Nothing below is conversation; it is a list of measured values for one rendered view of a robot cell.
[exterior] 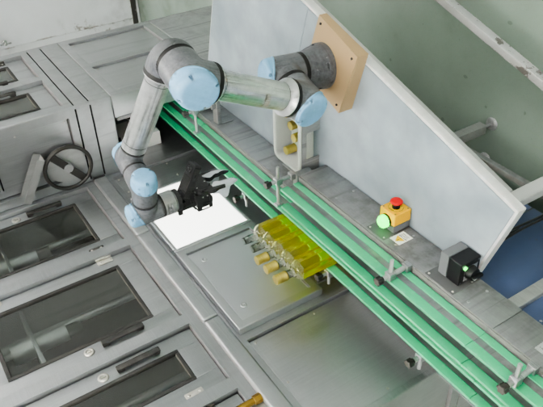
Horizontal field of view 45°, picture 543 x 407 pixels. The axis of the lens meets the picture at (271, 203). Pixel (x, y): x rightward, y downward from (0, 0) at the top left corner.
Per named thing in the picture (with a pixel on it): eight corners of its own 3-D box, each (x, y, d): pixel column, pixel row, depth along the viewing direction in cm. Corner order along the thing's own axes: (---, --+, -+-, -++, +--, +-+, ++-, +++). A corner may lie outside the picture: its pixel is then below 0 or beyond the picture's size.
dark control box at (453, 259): (457, 260, 195) (437, 270, 191) (461, 240, 190) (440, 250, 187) (478, 275, 189) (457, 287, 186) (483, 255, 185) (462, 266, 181)
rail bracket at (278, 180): (292, 196, 243) (263, 207, 237) (291, 158, 233) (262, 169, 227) (296, 200, 241) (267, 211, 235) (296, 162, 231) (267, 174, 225)
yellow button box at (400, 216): (395, 214, 214) (378, 222, 211) (397, 196, 209) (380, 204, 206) (410, 225, 209) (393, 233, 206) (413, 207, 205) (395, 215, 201)
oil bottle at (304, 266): (337, 249, 228) (287, 274, 219) (338, 237, 225) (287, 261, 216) (347, 258, 225) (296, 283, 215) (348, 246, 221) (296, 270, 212)
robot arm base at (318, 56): (317, 31, 210) (291, 36, 205) (341, 61, 203) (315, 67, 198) (306, 68, 221) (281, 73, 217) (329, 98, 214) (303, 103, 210)
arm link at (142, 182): (121, 162, 189) (124, 188, 197) (135, 189, 183) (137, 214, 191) (146, 155, 192) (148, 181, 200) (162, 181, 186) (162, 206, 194)
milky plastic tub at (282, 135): (292, 148, 257) (273, 155, 253) (291, 97, 243) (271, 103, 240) (317, 168, 245) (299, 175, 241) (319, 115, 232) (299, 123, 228)
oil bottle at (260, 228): (300, 217, 244) (251, 238, 235) (300, 205, 241) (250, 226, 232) (308, 224, 240) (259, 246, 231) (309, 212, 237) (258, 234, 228)
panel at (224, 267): (201, 176, 289) (130, 203, 275) (200, 171, 287) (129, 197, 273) (322, 294, 228) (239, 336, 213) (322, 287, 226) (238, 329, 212)
